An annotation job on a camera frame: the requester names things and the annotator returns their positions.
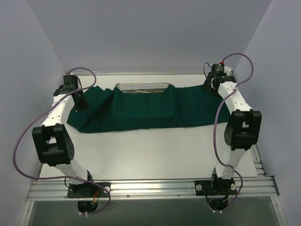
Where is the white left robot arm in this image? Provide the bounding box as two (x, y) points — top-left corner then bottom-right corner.
(32, 74), (95, 197)

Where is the metal mesh instrument tray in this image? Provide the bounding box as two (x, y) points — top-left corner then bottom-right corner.
(115, 82), (170, 94)

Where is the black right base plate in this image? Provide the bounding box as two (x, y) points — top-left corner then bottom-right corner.
(194, 179), (237, 196)

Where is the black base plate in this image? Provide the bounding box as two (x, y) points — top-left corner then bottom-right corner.
(194, 179), (237, 196)
(67, 182), (109, 198)

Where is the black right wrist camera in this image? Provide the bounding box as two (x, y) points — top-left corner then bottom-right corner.
(211, 61), (226, 76)

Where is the aluminium frame rail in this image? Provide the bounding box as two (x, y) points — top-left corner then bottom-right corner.
(26, 177), (279, 201)

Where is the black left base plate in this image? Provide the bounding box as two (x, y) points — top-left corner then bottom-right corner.
(67, 182), (109, 198)

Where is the green surgical drape cloth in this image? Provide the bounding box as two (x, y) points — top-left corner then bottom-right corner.
(67, 85), (222, 133)

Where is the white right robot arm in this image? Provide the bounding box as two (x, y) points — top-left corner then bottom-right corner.
(203, 73), (262, 194)

